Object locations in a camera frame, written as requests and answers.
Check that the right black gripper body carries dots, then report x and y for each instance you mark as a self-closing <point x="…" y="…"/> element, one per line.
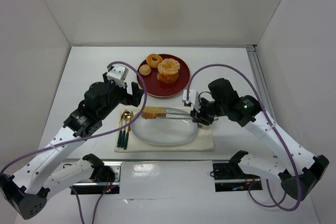
<point x="200" y="115"/>

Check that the metal tongs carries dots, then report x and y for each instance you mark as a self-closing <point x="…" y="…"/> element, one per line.
<point x="176" y="113"/>

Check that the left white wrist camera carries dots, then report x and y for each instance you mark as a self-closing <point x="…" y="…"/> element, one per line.
<point x="117" y="74"/>

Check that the beige cloth placemat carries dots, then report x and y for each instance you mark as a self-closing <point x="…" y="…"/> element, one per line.
<point x="202" y="142"/>

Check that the glazed ring donut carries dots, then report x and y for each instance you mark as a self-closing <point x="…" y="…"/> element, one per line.
<point x="153" y="60"/>

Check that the small round brown bun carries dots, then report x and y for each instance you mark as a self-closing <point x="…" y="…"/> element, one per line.
<point x="145" y="70"/>

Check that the sliced bread piece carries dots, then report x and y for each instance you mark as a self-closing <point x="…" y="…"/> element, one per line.
<point x="151" y="112"/>

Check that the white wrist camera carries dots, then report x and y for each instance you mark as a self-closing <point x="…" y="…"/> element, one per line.
<point x="191" y="99"/>
<point x="117" y="74"/>

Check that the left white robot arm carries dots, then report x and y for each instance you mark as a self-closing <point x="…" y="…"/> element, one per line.
<point x="29" y="189"/>

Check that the gold spoon green handle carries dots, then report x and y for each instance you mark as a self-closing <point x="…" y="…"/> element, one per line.
<point x="125" y="122"/>

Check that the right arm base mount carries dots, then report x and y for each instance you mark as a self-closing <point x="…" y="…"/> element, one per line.
<point x="228" y="178"/>

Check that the gold fork green handle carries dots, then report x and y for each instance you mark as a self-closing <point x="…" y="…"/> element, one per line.
<point x="123" y="116"/>

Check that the gold knife green handle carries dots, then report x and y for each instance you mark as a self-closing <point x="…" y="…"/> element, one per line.
<point x="126" y="138"/>

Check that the tall orange frosted cake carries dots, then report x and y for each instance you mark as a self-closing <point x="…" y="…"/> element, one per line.
<point x="168" y="70"/>

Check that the white oval plate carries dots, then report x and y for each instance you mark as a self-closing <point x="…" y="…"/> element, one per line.
<point x="170" y="131"/>

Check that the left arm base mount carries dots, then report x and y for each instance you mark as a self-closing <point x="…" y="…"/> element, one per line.
<point x="109" y="181"/>

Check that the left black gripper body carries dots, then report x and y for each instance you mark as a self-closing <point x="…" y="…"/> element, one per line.
<point x="130" y="96"/>

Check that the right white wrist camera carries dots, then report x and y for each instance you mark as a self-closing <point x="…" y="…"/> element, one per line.
<point x="191" y="99"/>

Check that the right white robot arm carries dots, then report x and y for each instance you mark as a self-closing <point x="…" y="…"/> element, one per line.
<point x="297" y="169"/>

